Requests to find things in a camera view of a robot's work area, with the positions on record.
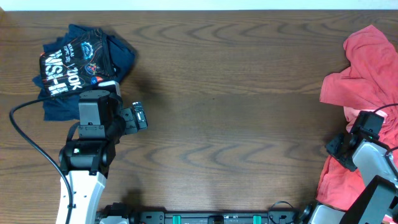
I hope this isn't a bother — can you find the pink t-shirt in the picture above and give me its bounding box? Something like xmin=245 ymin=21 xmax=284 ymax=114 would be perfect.
xmin=343 ymin=106 xmax=388 ymax=132

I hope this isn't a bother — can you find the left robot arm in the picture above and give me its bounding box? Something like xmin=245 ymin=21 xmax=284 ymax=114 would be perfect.
xmin=56 ymin=90 xmax=147 ymax=223

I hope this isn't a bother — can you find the red-orange t-shirt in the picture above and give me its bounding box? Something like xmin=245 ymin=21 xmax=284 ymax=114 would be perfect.
xmin=316 ymin=25 xmax=397 ymax=210

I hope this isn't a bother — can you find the right black cable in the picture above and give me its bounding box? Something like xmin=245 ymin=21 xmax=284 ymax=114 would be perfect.
xmin=373 ymin=103 xmax=398 ymax=187

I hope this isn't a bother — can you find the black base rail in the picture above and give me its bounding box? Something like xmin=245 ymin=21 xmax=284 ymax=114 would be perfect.
xmin=95 ymin=210 xmax=305 ymax=224

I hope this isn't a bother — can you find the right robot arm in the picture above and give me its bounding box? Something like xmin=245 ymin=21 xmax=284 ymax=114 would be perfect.
xmin=308 ymin=111 xmax=397 ymax=224

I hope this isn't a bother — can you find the navy folded t-shirt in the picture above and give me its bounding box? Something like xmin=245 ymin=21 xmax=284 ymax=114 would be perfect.
xmin=32 ymin=24 xmax=137 ymax=121

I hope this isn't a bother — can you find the left black cable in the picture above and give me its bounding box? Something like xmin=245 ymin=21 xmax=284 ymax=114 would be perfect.
xmin=8 ymin=95 xmax=82 ymax=224

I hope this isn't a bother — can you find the black cable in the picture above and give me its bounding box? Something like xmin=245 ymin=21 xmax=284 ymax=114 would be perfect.
xmin=8 ymin=95 xmax=82 ymax=224
xmin=373 ymin=103 xmax=398 ymax=187

